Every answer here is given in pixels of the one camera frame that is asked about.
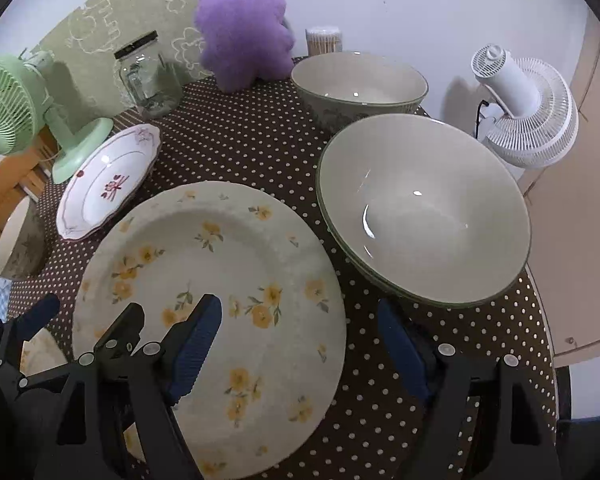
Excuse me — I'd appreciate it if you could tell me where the small yellow floral plate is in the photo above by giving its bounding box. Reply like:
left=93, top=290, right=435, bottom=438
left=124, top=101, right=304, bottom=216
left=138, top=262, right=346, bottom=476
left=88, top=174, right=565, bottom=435
left=20, top=328, right=67, bottom=376

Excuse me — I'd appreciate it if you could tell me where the glass jar with lid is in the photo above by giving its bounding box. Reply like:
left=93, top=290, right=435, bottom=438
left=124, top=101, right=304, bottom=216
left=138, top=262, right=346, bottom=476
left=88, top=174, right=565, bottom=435
left=114, top=30, right=183, bottom=120

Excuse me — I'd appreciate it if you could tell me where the beige door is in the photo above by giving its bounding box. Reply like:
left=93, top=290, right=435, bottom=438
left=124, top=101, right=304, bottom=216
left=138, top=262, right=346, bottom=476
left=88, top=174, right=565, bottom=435
left=524, top=15, right=600, bottom=366

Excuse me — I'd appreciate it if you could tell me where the large yellow floral plate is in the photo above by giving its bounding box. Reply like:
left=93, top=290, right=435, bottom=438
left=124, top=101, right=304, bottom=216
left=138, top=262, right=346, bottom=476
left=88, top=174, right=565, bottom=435
left=72, top=181, right=346, bottom=479

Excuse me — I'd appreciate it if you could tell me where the green desk fan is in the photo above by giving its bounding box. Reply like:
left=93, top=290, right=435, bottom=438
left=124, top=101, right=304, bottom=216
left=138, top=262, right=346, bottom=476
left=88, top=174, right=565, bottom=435
left=0, top=51, right=114, bottom=184

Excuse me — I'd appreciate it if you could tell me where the green ceramic bowl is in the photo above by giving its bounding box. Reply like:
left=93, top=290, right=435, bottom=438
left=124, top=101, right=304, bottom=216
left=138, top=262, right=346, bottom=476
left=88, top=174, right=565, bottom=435
left=0, top=196, right=45, bottom=281

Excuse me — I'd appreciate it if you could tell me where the white standing fan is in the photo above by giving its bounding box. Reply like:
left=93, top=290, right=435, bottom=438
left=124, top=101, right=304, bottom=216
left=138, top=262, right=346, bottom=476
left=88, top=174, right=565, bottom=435
left=471, top=44, right=579, bottom=169

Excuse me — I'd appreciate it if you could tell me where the purple plush toy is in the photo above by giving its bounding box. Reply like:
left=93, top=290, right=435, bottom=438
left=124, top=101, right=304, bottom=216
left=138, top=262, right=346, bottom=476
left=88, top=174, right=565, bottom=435
left=195, top=0, right=294, bottom=93

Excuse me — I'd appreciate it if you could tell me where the red patterned white plate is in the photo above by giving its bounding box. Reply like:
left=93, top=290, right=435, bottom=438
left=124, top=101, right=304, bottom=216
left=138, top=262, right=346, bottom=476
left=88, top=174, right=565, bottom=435
left=56, top=124, right=161, bottom=240

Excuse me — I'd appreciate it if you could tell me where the brown polka dot tablecloth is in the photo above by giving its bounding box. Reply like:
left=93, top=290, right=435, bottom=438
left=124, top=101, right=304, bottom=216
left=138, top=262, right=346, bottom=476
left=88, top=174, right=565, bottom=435
left=4, top=56, right=560, bottom=480

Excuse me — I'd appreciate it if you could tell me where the white fan power cable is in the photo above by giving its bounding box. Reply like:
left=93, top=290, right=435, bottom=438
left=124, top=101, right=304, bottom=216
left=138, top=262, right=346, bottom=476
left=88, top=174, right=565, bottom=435
left=474, top=98, right=496, bottom=141

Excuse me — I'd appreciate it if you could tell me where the cotton swab container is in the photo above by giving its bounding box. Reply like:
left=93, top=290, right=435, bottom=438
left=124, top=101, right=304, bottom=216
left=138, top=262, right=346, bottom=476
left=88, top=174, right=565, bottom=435
left=306, top=26, right=342, bottom=56

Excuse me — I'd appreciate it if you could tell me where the wooden chair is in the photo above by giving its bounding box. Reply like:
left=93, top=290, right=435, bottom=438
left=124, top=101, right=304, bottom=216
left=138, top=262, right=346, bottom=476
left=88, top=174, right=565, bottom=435
left=0, top=127, right=59, bottom=237

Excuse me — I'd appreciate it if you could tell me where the green patterned wall mat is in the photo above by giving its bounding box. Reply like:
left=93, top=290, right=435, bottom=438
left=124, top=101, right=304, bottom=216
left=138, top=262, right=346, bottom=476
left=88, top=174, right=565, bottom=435
left=36, top=0, right=210, bottom=118

